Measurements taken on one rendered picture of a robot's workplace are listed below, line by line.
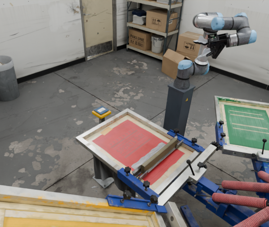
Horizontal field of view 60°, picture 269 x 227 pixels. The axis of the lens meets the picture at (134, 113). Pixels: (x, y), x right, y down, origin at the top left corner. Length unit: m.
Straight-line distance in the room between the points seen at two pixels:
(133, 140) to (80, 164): 1.29
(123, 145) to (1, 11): 3.44
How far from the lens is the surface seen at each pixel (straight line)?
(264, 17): 5.06
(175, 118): 2.28
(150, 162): 1.58
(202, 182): 1.57
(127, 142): 1.86
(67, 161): 3.11
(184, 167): 1.68
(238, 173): 3.21
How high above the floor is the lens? 2.21
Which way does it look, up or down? 35 degrees down
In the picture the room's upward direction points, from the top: 2 degrees clockwise
